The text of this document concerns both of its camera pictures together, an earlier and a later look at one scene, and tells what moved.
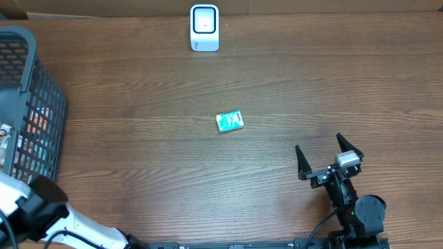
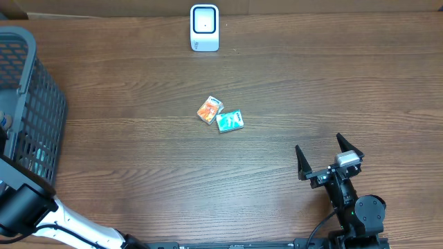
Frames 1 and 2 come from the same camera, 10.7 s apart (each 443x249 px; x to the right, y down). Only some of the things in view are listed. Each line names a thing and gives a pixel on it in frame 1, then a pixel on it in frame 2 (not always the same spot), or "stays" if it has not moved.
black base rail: [302, 243] stays
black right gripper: [320, 177] stays
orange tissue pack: [38, 120] -> [210, 108]
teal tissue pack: [230, 121] stays
